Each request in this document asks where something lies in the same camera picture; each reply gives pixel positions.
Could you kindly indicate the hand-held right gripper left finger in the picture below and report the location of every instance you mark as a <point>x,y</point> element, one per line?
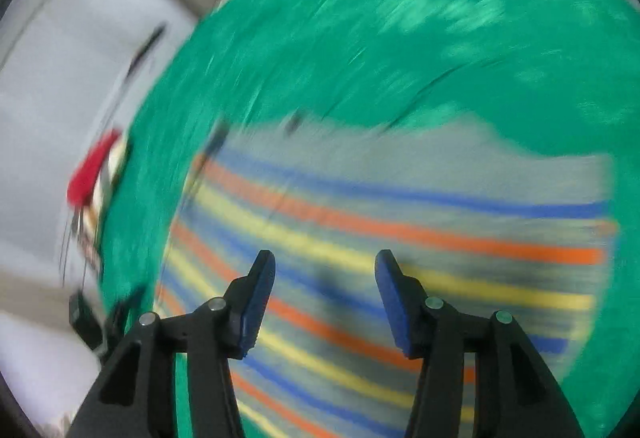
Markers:
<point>255,303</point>

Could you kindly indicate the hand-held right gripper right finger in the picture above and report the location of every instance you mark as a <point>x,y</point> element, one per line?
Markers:
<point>395,303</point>

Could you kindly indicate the striped knit sweater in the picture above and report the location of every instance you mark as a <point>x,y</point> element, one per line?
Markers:
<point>350,218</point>

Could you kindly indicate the cream striped cloth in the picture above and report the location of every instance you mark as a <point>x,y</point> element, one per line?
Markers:
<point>107,198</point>

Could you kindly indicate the red cloth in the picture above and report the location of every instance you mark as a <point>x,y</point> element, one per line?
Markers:
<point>95,165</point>

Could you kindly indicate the white cabinet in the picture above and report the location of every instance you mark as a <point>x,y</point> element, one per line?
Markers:
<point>50,117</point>

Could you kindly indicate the green blanket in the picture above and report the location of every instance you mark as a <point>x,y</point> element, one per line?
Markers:
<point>350,42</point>

